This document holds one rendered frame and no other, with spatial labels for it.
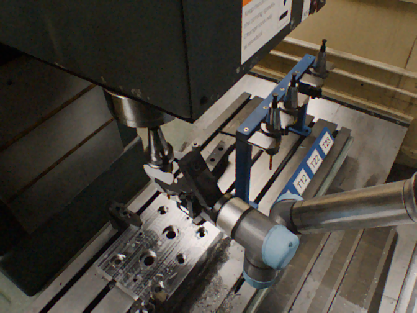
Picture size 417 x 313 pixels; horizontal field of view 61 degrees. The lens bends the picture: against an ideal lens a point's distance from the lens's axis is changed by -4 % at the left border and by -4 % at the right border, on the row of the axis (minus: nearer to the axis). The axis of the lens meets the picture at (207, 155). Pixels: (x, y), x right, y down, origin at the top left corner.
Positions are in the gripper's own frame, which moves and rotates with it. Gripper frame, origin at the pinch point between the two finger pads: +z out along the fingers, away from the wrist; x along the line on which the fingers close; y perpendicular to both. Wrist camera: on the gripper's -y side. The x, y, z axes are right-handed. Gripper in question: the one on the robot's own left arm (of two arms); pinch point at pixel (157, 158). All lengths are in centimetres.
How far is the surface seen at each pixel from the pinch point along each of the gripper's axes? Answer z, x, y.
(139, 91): -14.3, -10.6, -30.5
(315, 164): -15, 54, 36
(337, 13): 8, 100, 4
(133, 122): -4.6, -6.8, -17.4
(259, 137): -9.2, 26.3, 7.1
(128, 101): -4.8, -6.9, -22.2
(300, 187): -17, 41, 36
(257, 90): 35, 89, 47
